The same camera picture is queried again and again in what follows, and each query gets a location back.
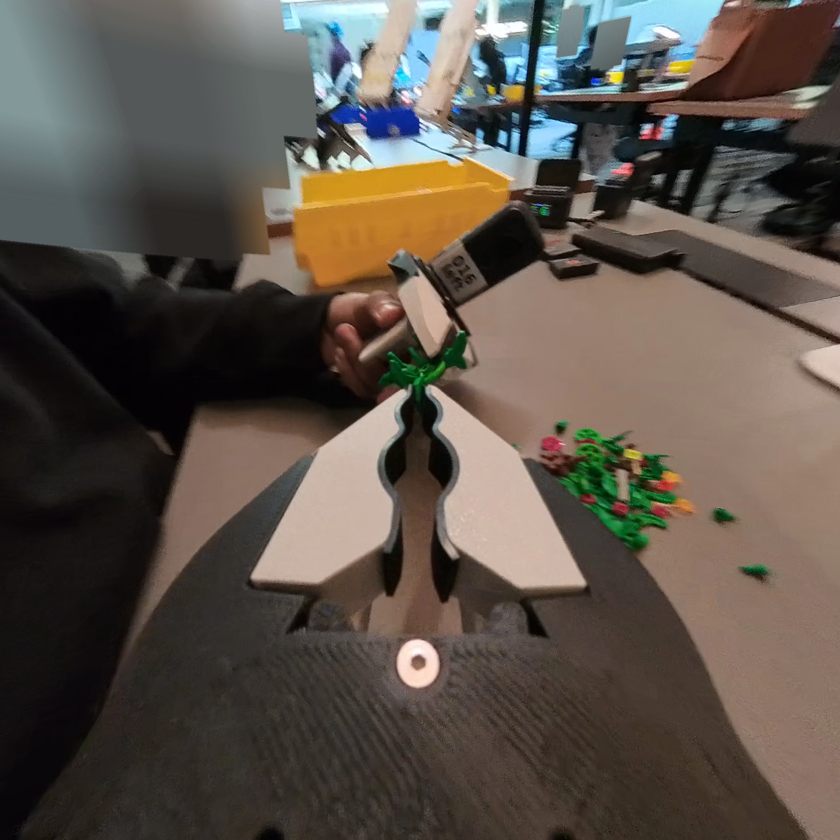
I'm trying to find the cardboard panel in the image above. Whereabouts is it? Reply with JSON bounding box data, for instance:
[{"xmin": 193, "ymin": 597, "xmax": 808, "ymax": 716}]
[
  {"xmin": 360, "ymin": 0, "xmax": 418, "ymax": 109},
  {"xmin": 419, "ymin": 0, "xmax": 480, "ymax": 129}
]

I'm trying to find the black desk mat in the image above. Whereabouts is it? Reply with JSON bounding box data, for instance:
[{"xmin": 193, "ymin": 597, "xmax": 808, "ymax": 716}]
[{"xmin": 676, "ymin": 248, "xmax": 840, "ymax": 311}]

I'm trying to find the brown bag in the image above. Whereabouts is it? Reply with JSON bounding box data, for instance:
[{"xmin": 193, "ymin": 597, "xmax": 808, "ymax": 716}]
[{"xmin": 686, "ymin": 0, "xmax": 840, "ymax": 101}]

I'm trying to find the yellow plastic bin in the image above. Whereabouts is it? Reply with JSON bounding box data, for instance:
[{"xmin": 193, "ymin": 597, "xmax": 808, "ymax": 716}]
[{"xmin": 292, "ymin": 156, "xmax": 513, "ymax": 288}]

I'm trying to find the person's left forearm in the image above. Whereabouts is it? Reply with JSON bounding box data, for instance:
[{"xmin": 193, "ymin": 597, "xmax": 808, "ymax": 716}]
[{"xmin": 128, "ymin": 279, "xmax": 337, "ymax": 403}]

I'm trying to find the flat black box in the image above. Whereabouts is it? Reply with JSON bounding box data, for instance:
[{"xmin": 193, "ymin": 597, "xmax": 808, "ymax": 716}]
[{"xmin": 572, "ymin": 226, "xmax": 685, "ymax": 274}]

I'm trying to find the long wooden desk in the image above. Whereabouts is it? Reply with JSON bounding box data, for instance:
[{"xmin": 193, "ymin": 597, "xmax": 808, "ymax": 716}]
[{"xmin": 535, "ymin": 82, "xmax": 824, "ymax": 211}]

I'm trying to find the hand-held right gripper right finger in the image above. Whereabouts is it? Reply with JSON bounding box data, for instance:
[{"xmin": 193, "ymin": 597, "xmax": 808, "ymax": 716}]
[{"xmin": 427, "ymin": 384, "xmax": 587, "ymax": 632}]

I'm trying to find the black pole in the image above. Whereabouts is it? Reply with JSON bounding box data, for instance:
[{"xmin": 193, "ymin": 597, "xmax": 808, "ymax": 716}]
[{"xmin": 521, "ymin": 0, "xmax": 550, "ymax": 160}]

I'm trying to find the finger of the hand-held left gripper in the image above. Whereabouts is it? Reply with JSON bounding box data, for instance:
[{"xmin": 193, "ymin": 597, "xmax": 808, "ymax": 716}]
[{"xmin": 398, "ymin": 272, "xmax": 478, "ymax": 370}]

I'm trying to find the person's left hand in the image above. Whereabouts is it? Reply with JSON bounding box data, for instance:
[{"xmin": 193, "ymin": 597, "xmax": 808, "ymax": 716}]
[{"xmin": 320, "ymin": 290, "xmax": 408, "ymax": 403}]

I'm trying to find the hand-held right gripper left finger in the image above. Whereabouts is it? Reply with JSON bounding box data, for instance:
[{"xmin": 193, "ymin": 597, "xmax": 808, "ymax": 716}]
[{"xmin": 251, "ymin": 387, "xmax": 414, "ymax": 632}]

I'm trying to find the black charging case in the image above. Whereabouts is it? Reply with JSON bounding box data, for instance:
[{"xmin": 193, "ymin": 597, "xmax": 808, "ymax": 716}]
[
  {"xmin": 523, "ymin": 159, "xmax": 582, "ymax": 230},
  {"xmin": 594, "ymin": 151, "xmax": 665, "ymax": 221}
]

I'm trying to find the person's black jacket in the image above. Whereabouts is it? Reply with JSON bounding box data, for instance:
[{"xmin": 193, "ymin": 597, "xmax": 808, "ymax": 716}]
[{"xmin": 0, "ymin": 241, "xmax": 198, "ymax": 840}]

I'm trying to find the white metal stand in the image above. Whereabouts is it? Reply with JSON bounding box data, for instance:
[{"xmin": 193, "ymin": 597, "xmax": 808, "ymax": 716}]
[{"xmin": 802, "ymin": 344, "xmax": 840, "ymax": 389}]

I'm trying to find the green spiky toy plant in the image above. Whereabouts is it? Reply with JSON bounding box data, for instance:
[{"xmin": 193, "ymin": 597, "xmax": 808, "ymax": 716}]
[{"xmin": 378, "ymin": 330, "xmax": 471, "ymax": 392}]

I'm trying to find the pile of toy brick pieces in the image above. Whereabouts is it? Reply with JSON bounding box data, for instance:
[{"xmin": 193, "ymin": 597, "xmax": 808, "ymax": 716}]
[{"xmin": 539, "ymin": 420, "xmax": 697, "ymax": 552}]

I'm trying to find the small blue bin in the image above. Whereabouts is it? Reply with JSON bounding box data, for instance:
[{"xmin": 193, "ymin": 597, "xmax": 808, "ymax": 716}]
[{"xmin": 365, "ymin": 108, "xmax": 421, "ymax": 140}]

